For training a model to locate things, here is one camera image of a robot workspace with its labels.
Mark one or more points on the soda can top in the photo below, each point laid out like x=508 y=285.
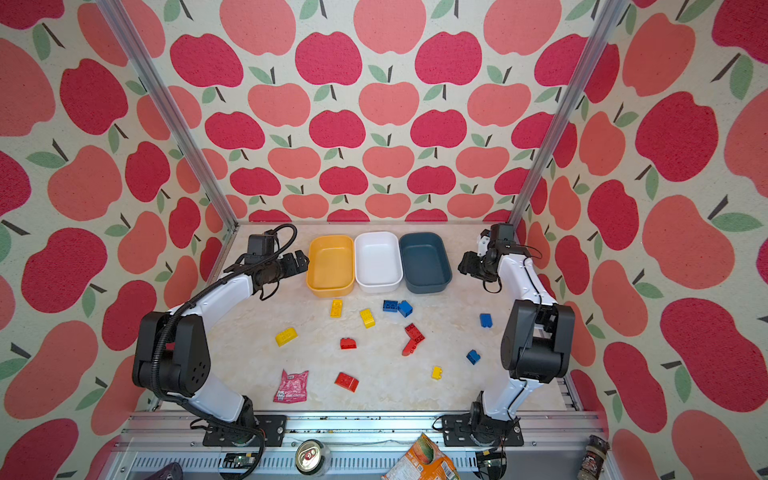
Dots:
x=312 y=458

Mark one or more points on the front aluminium rail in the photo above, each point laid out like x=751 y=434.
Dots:
x=357 y=429

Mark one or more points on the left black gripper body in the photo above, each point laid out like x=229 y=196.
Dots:
x=281 y=268

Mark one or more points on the yellow curved lego brick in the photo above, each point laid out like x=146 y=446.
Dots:
x=367 y=318

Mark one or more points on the aluminium frame post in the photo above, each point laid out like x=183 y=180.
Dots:
x=603 y=29
x=130 y=40

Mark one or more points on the dark teal plastic container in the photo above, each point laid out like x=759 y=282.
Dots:
x=425 y=262

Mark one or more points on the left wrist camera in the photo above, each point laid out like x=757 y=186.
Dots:
x=260 y=246

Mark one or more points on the red lego brick angled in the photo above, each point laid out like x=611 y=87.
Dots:
x=409 y=348

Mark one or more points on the yellow lego brick upright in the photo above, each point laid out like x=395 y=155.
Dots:
x=336 y=309

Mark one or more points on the orange snack bag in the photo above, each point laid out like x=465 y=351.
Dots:
x=423 y=461

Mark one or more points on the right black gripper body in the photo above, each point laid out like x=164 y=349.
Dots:
x=476 y=266

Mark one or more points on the white plastic container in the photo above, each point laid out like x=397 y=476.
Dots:
x=378 y=265

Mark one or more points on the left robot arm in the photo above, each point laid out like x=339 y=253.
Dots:
x=172 y=358

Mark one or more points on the dark glass jar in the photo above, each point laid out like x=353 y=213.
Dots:
x=595 y=455

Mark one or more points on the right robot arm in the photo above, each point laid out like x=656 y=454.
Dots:
x=535 y=346

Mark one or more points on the red curved lego brick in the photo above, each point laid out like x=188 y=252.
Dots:
x=348 y=344

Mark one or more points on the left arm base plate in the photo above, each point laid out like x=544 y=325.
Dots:
x=264 y=430

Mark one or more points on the yellow plastic container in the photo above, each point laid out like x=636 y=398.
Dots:
x=331 y=270

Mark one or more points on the right aluminium frame post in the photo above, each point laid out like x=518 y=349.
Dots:
x=603 y=29

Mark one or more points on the blue cube lego brick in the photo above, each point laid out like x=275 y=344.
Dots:
x=405 y=309

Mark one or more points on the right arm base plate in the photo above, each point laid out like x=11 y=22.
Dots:
x=456 y=431

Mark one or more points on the blue flat lego brick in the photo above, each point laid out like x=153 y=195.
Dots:
x=391 y=306

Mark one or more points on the red lego brick front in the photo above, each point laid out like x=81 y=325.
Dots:
x=347 y=382

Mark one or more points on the pink snack packet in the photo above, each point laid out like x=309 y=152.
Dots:
x=292 y=388

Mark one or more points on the left aluminium frame post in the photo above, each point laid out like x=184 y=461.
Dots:
x=130 y=40

